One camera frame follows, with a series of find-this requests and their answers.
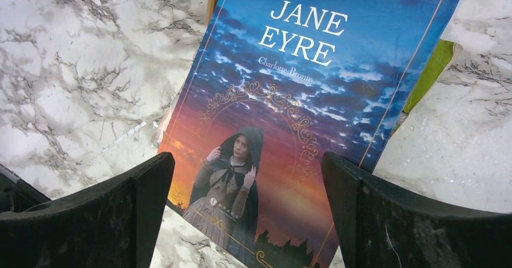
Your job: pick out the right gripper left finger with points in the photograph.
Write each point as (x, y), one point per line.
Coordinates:
(114, 223)

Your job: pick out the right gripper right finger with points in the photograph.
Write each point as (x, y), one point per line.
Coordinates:
(380, 224)

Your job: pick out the blue sunset cover book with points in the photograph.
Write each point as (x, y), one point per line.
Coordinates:
(274, 85)

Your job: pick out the lime green 65-storey treehouse book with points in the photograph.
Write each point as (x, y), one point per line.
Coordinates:
(441, 58)

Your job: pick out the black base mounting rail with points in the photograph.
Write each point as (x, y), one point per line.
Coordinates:
(16, 194)

